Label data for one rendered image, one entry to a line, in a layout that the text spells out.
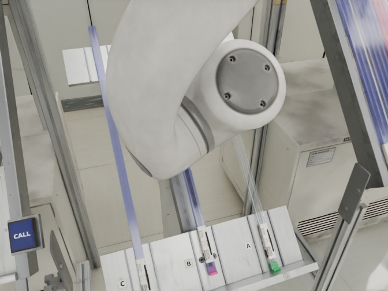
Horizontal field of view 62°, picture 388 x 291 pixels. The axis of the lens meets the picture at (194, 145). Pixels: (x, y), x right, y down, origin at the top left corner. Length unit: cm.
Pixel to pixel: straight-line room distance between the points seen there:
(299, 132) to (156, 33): 97
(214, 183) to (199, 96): 155
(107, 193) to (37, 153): 78
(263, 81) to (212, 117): 6
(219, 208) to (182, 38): 151
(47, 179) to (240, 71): 79
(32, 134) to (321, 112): 103
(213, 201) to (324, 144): 76
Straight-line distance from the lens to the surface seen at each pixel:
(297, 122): 122
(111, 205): 176
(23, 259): 66
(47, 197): 96
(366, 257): 169
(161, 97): 23
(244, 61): 30
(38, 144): 117
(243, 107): 29
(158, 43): 23
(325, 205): 141
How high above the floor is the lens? 123
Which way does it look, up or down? 36 degrees down
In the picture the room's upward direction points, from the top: straight up
